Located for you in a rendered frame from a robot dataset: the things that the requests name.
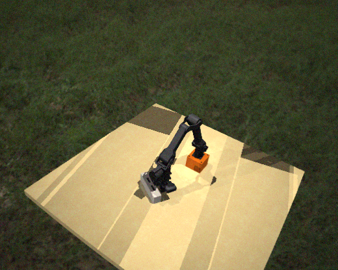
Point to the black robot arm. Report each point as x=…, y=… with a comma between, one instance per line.
x=168, y=154

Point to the black two-prong plug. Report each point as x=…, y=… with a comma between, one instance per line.
x=161, y=188

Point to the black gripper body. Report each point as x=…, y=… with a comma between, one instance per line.
x=168, y=185

